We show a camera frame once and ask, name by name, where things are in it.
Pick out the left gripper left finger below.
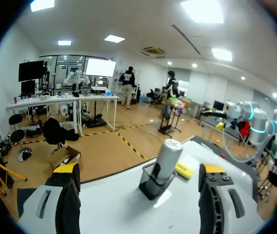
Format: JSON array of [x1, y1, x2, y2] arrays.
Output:
[[18, 162, 82, 234]]

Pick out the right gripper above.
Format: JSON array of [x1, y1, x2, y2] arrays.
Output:
[[201, 101, 242, 130]]

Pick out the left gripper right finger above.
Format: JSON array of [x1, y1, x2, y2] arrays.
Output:
[[198, 163, 265, 234]]

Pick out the yellow eraser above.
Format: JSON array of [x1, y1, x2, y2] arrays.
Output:
[[174, 160, 194, 181]]

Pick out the large whiteboard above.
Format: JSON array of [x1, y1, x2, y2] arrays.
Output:
[[16, 139, 265, 234]]

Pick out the person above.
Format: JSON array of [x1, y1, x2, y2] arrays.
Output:
[[119, 66, 136, 110], [161, 70, 181, 118]]

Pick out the black mesh cup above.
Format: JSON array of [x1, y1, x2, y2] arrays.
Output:
[[138, 162, 178, 201]]

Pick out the white cable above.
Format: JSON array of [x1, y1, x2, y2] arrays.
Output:
[[222, 126, 275, 165]]

